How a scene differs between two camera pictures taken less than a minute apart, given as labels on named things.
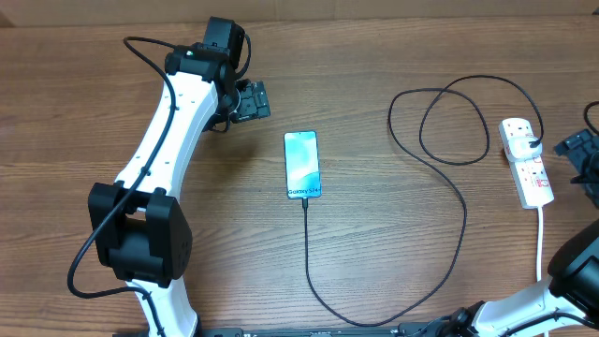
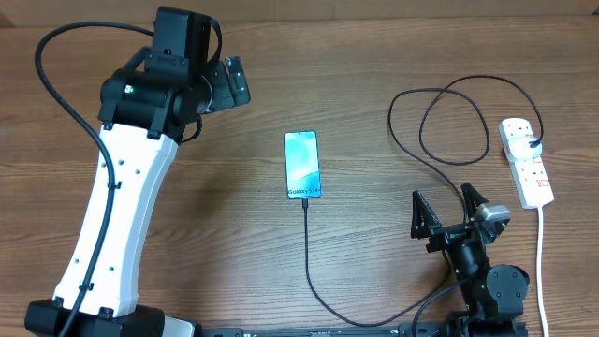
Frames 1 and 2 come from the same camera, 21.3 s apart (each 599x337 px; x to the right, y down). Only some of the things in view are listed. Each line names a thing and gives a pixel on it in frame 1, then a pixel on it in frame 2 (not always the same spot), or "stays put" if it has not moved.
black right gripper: x=577 y=149 -> x=444 y=234
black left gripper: x=254 y=100 -> x=226 y=95
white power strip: x=530 y=176 stays put
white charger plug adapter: x=520 y=150 stays put
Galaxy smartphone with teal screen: x=302 y=165 stays put
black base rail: x=402 y=330 stays put
